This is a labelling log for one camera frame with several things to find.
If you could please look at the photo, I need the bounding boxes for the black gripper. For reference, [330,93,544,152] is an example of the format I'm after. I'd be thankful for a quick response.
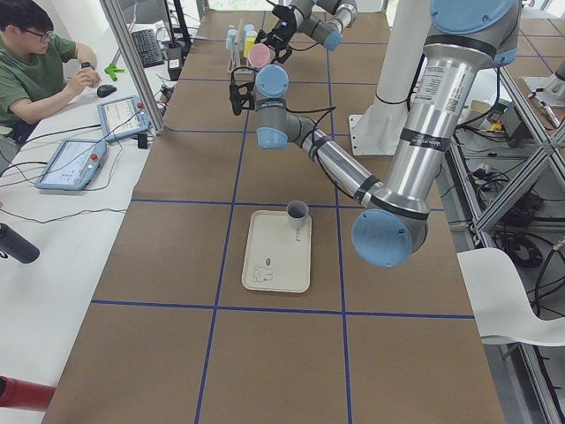
[254,19,294,62]

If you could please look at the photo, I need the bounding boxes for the pink plastic cup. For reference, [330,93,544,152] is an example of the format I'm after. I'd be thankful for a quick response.
[248,43,272,69]

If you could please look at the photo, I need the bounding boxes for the yellow plastic cup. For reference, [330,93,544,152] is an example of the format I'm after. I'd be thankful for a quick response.
[244,37,255,58]

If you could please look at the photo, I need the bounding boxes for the light blue plastic cup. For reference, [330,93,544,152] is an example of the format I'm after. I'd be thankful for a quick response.
[226,26,238,52]

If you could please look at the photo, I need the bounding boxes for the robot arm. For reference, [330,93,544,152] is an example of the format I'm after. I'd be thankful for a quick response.
[248,1,358,68]
[249,1,522,268]

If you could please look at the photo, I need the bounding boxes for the grey plastic cup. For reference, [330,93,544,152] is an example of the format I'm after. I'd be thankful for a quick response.
[286,201,309,230]

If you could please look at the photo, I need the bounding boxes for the black labelled box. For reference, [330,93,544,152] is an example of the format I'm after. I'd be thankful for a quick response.
[166,47,184,81]

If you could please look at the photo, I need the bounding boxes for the black keyboard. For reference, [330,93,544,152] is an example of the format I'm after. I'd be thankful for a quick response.
[131,29,164,68]

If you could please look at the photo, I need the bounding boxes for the green plastic clamp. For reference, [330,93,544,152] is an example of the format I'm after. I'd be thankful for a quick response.
[104,63,125,82]

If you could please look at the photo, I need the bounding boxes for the blue teach pendant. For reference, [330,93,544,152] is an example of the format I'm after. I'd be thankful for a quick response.
[97,95,151,143]
[34,139,108,191]

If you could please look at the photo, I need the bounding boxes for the black computer mouse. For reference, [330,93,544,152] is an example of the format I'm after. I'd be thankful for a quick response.
[96,84,117,98]

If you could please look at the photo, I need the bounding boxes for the cream plastic tray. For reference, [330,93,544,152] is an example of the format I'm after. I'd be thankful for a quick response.
[241,210,312,293]

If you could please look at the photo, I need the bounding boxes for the person in green shirt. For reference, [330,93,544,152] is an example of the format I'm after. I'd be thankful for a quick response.
[1,1,101,143]

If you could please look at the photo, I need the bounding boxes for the black water bottle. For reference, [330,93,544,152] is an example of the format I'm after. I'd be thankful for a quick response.
[1,223,40,264]

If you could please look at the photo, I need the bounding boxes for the red water bottle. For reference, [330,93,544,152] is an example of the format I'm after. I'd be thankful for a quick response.
[0,376,56,412]

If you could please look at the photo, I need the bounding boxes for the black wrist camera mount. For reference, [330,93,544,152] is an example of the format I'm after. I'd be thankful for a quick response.
[272,4,296,27]

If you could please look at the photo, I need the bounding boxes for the white wire cup rack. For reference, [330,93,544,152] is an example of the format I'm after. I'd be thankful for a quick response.
[227,19,252,74]

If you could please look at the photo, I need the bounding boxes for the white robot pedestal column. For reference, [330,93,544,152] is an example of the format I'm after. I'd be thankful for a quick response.
[350,0,431,155]

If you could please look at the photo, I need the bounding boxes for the aluminium frame post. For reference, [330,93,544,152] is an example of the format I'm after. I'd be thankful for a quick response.
[100,0,165,135]

